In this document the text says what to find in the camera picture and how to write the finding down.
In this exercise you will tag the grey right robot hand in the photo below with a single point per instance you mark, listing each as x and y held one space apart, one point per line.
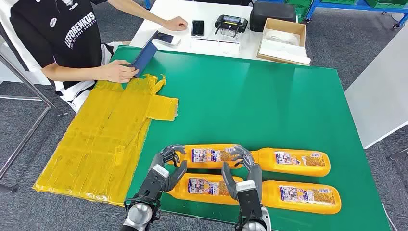
255 175

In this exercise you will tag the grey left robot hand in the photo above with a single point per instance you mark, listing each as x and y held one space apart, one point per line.
159 161

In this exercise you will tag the person's right hand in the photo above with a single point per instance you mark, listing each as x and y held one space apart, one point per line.
118 71

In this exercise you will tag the person's left hand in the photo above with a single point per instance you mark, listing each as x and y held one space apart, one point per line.
175 24

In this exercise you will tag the blue tablet case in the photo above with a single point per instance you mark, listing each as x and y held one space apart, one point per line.
145 57

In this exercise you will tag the orange detergent bottle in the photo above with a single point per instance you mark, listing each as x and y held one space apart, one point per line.
302 207
293 169
204 188
207 155

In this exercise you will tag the person's right forearm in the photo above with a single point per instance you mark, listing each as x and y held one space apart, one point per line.
73 72

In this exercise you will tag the person's left forearm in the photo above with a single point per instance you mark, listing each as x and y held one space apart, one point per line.
137 11

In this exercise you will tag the white table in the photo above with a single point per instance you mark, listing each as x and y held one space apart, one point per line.
178 8
379 95

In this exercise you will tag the white-cased smartphone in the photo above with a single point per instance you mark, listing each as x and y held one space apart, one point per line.
165 39

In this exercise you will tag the black smartphone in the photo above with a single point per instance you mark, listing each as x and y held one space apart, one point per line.
197 28

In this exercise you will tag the black remote controller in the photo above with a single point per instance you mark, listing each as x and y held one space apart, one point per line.
231 23

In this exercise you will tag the yellow taped cardboard sheet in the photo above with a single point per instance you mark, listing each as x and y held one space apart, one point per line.
102 137

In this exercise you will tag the person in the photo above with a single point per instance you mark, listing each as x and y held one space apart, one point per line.
63 32

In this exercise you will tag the black carry case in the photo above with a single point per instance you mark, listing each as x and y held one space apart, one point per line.
272 16

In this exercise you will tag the open cardboard box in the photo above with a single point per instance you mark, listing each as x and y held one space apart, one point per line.
280 25

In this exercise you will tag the white oval pad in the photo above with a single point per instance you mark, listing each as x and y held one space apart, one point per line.
283 37

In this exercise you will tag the white foam sheet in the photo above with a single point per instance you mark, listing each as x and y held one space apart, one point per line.
283 52

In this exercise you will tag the green plastic crate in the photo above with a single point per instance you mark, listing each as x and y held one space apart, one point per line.
385 3
338 1
299 9

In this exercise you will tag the black table foot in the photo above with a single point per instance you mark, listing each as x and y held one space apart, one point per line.
398 155

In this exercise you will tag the blue metal rack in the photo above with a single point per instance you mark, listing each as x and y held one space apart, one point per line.
360 5

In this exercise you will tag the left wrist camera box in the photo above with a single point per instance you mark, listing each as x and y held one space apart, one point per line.
156 183

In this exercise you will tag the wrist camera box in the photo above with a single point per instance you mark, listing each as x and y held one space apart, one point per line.
156 183
248 201

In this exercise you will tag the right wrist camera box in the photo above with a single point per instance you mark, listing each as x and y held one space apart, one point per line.
248 201

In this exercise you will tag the blue metal post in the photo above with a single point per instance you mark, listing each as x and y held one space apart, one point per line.
148 3

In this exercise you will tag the grey metal frame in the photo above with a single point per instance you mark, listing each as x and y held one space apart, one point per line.
50 106

